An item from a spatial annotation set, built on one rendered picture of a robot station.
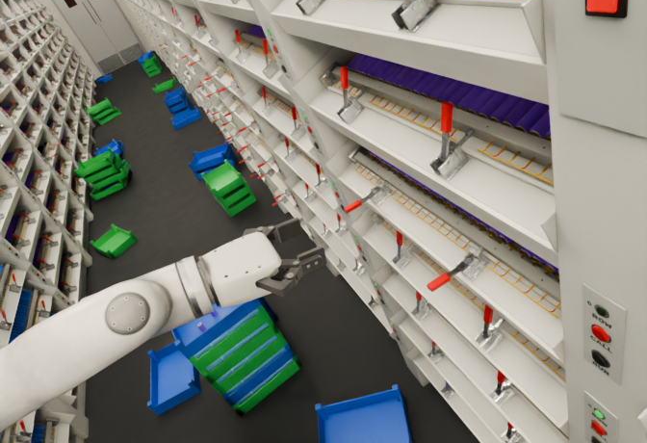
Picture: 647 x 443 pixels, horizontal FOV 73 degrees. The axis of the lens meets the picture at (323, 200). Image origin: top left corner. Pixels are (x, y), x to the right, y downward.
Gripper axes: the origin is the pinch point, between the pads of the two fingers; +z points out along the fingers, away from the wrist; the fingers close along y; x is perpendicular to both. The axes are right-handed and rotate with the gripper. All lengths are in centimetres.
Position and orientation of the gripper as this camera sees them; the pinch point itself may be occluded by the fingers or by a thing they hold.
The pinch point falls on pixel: (306, 241)
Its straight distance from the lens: 66.6
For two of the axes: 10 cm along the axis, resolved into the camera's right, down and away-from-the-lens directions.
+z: 8.9, -3.4, 2.9
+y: 4.2, 4.1, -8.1
